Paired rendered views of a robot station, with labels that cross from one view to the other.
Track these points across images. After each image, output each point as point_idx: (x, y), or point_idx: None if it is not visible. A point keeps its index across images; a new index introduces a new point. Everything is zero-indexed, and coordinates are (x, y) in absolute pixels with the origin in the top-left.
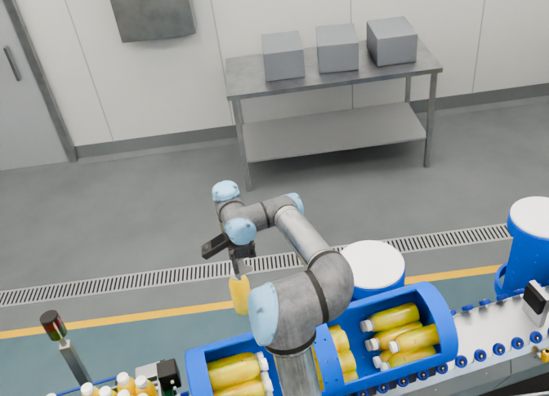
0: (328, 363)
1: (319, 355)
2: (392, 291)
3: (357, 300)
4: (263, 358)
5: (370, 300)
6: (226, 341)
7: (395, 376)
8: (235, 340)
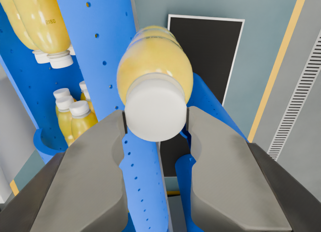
0: (41, 157)
1: (45, 156)
2: (146, 230)
3: (144, 199)
4: (63, 62)
5: (136, 216)
6: None
7: None
8: (71, 16)
